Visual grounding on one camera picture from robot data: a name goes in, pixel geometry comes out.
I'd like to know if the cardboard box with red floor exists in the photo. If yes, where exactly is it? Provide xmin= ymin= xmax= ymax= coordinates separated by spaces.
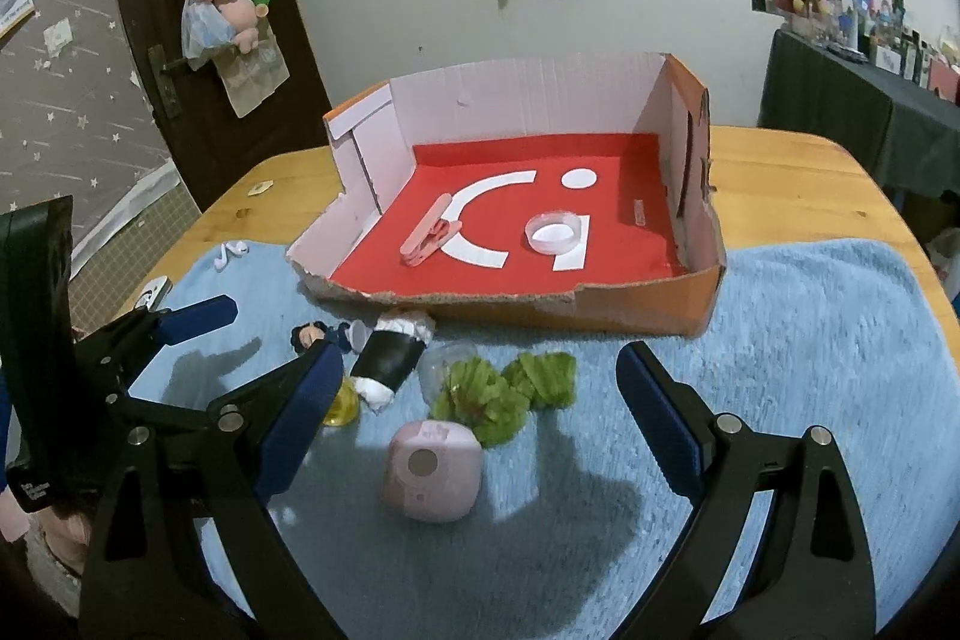
xmin=285 ymin=51 xmax=728 ymax=339

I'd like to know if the pink clothespin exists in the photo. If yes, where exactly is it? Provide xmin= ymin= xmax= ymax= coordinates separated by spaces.
xmin=401 ymin=194 xmax=464 ymax=267

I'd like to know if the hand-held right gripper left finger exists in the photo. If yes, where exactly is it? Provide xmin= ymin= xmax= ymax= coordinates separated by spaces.
xmin=75 ymin=340 xmax=353 ymax=640

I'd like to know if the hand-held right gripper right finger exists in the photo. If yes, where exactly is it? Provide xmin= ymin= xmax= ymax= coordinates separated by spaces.
xmin=615 ymin=340 xmax=878 ymax=640

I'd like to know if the black wrapped white roll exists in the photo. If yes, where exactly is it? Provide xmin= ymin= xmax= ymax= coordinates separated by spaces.
xmin=348 ymin=310 xmax=436 ymax=417

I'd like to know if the clear round lid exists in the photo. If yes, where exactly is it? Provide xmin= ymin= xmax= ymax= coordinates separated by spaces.
xmin=525 ymin=212 xmax=583 ymax=256

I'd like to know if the pale pink plush toy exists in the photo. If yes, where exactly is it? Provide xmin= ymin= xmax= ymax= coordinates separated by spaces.
xmin=217 ymin=0 xmax=272 ymax=53

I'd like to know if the pink rounded device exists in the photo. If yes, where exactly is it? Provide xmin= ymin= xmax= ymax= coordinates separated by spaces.
xmin=381 ymin=419 xmax=483 ymax=525

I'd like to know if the clear bluish plastic bag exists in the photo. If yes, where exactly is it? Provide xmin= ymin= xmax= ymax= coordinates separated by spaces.
xmin=180 ymin=0 xmax=234 ymax=72

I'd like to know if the metal door handle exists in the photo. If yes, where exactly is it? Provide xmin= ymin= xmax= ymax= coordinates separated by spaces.
xmin=148 ymin=44 xmax=185 ymax=121

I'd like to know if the black-haired figurine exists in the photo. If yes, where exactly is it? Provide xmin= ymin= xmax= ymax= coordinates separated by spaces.
xmin=291 ymin=320 xmax=373 ymax=357

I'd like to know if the dark green covered table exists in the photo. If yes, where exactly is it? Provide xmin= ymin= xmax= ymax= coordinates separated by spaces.
xmin=757 ymin=29 xmax=960 ymax=203

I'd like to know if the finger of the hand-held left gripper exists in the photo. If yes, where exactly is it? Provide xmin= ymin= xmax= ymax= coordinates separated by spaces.
xmin=75 ymin=295 xmax=239 ymax=390
xmin=111 ymin=385 xmax=222 ymax=437

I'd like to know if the white rectangular device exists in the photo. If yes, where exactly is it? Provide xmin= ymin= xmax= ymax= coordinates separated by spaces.
xmin=135 ymin=278 xmax=173 ymax=311

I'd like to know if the clear plastic capsule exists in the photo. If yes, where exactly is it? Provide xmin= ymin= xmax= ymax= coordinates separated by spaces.
xmin=418 ymin=344 xmax=478 ymax=402

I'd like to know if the blue towel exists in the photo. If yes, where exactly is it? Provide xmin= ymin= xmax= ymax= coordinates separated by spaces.
xmin=71 ymin=237 xmax=960 ymax=640

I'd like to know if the yellow bottle cap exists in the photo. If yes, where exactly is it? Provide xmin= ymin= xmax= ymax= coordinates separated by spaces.
xmin=324 ymin=377 xmax=365 ymax=428

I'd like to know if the row of bottles and boxes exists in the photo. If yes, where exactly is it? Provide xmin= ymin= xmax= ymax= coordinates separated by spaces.
xmin=825 ymin=0 xmax=960 ymax=103

